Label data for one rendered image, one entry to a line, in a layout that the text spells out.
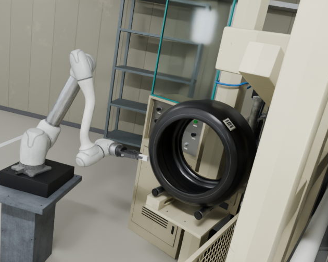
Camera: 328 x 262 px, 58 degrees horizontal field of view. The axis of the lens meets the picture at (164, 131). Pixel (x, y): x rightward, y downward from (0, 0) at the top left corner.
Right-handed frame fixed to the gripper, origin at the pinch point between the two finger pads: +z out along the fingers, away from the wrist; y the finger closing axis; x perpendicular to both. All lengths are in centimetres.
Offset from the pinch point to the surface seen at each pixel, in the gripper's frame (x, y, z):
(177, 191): 7.8, -12.6, 34.2
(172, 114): -31.7, -11.7, 27.0
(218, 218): 27, 11, 49
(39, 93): 2, 160, -372
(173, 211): 24.1, -5.6, 28.3
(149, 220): 76, 52, -32
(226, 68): -56, -38, 65
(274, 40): -65, -38, 81
